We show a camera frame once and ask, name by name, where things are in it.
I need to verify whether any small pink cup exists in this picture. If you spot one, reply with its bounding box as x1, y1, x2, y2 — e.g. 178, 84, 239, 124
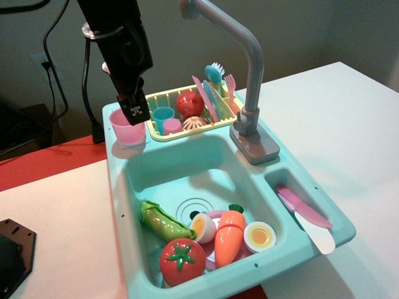
163, 118, 182, 136

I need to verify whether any pink toy fork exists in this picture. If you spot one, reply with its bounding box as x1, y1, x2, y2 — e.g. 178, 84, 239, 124
224, 74, 238, 115

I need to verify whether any black gooseneck cable clamp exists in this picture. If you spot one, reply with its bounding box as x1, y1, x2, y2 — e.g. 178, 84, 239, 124
81, 22, 106, 145

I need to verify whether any green toy pea pod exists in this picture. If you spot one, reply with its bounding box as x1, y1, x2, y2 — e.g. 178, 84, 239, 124
139, 201, 196, 242

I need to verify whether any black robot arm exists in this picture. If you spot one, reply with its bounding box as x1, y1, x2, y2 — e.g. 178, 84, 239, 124
78, 1, 153, 125

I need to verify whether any blue dish brush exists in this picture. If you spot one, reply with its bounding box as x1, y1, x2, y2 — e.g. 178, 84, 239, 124
204, 62, 224, 95

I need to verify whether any pink plastic cup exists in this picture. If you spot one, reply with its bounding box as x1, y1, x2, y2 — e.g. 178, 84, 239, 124
109, 109, 146, 145

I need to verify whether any toy egg half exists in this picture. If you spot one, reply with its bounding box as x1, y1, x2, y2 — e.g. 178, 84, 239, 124
190, 213, 217, 244
244, 221, 277, 253

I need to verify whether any blue toy plate in rack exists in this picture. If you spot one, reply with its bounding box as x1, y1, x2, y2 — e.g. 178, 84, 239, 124
203, 80, 221, 122

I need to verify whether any red white toy onion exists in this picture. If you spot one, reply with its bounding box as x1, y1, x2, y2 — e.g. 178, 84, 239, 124
182, 116, 209, 130

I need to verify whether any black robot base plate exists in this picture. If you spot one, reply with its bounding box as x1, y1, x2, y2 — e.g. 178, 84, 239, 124
1, 219, 37, 298

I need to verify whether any orange toy carrot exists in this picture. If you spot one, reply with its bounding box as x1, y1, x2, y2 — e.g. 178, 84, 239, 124
214, 204, 246, 268

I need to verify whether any pink toy knife in rack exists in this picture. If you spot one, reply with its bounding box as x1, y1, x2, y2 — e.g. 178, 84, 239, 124
191, 75, 219, 123

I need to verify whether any teal toy sink unit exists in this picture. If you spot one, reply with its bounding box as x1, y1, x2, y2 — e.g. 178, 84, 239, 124
102, 88, 357, 298

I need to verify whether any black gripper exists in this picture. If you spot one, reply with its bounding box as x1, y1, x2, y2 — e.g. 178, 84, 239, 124
95, 21, 153, 125

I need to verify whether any black power cable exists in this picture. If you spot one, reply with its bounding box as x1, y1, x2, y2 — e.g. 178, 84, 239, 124
0, 0, 70, 159

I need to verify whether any yellow dish rack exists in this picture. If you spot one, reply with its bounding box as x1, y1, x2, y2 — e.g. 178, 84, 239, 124
146, 83, 236, 142

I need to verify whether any pink toy plate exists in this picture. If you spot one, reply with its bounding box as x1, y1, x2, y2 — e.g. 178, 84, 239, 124
200, 210, 252, 272

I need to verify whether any white toy spatula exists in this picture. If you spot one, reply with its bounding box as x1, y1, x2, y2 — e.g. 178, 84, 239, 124
294, 212, 335, 255

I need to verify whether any blue plastic cup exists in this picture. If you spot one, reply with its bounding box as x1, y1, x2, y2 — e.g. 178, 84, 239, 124
152, 107, 175, 136

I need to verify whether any red toy apple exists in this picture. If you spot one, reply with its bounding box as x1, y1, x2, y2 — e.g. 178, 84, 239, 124
176, 91, 204, 120

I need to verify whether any red toy tomato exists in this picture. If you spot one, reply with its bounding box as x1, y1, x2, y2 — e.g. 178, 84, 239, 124
159, 238, 206, 287

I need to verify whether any wall power outlet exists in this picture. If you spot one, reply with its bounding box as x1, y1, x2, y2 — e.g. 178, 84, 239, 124
31, 52, 65, 83

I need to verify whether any toy egg half left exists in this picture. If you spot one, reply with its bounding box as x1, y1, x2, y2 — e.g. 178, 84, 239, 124
190, 213, 217, 244

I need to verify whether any toy egg half right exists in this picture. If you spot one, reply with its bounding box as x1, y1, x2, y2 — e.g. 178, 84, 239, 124
244, 221, 277, 253

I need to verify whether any grey toy faucet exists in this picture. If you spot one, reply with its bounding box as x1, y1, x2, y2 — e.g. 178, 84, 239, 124
180, 1, 280, 164

